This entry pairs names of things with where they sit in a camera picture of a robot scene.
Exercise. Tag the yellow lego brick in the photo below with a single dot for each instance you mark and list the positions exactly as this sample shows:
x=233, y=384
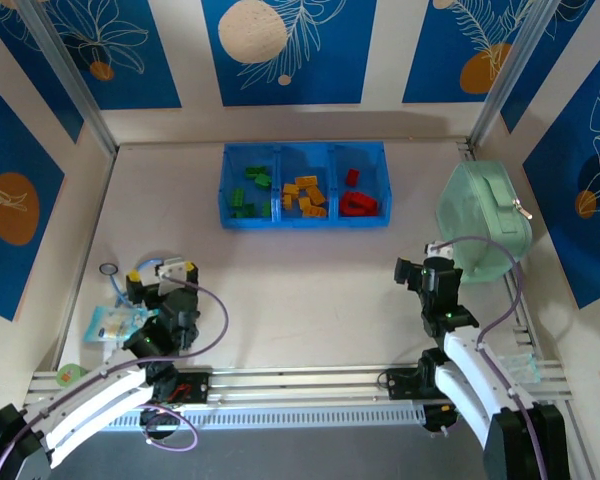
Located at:
x=305, y=202
x=314, y=212
x=291, y=189
x=305, y=181
x=316, y=195
x=286, y=201

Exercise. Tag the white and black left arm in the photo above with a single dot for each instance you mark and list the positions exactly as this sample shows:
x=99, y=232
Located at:
x=95, y=400

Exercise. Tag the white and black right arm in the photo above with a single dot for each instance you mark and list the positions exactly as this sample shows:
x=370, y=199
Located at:
x=467, y=360

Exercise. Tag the light blue tube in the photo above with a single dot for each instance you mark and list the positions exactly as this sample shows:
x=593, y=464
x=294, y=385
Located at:
x=118, y=292

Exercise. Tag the blue and white plastic packet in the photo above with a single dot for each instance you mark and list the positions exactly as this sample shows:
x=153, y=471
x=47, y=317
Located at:
x=102, y=327

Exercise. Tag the mint green zipper pouch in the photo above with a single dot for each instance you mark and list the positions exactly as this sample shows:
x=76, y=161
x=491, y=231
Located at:
x=475, y=200

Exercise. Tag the green cylindrical container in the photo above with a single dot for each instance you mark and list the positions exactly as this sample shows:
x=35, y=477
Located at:
x=70, y=374

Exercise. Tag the clear plastic bag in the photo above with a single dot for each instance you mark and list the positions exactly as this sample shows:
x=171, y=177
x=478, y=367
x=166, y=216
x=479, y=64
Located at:
x=520, y=369

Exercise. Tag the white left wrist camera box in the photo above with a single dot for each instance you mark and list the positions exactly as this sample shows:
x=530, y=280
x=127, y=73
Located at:
x=172, y=268

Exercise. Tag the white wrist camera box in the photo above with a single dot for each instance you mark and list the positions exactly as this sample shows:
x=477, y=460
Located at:
x=172, y=268
x=437, y=249

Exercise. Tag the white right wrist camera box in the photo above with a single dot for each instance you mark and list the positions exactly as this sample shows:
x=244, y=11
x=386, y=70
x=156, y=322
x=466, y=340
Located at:
x=437, y=249

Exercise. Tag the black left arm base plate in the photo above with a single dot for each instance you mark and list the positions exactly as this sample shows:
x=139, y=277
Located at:
x=195, y=387

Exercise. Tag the aluminium side rail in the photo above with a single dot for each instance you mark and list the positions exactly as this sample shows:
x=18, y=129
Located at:
x=525, y=335

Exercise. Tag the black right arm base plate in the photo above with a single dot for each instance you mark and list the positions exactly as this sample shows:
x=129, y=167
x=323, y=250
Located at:
x=397, y=385

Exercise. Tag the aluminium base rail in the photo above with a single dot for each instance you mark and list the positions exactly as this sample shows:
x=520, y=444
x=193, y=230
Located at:
x=300, y=380

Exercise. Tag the blue floral wall panel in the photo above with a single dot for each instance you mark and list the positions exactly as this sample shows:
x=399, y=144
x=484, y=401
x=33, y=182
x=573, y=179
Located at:
x=330, y=75
x=570, y=175
x=145, y=85
x=560, y=50
x=0, y=150
x=430, y=50
x=40, y=75

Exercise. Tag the aluminium frame post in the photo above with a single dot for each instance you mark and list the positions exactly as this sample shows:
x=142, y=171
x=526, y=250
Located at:
x=77, y=85
x=506, y=75

